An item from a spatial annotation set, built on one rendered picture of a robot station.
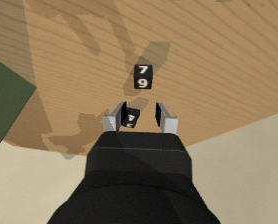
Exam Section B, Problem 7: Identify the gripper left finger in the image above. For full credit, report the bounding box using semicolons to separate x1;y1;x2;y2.
103;101;127;132

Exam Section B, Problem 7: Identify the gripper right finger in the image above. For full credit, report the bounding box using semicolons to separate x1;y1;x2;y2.
155;103;178;134

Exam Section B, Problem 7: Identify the black cube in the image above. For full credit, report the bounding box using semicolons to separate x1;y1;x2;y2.
134;65;153;89
123;114;137;128

